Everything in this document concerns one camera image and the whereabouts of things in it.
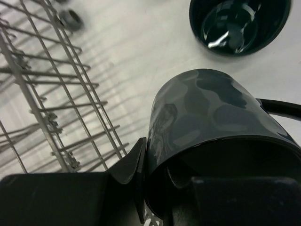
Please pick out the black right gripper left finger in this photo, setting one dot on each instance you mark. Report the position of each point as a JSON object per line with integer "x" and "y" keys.
{"x": 110, "y": 198}

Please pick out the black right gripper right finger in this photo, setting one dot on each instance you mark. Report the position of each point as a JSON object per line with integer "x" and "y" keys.
{"x": 253, "y": 201}

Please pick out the dark grey mug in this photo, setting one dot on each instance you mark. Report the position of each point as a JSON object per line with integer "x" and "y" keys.
{"x": 205, "y": 123}

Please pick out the dark green mug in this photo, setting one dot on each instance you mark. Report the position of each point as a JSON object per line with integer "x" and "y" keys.
{"x": 236, "y": 28}

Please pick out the grey wire dish rack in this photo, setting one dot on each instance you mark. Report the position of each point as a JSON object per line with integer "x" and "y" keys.
{"x": 53, "y": 117}

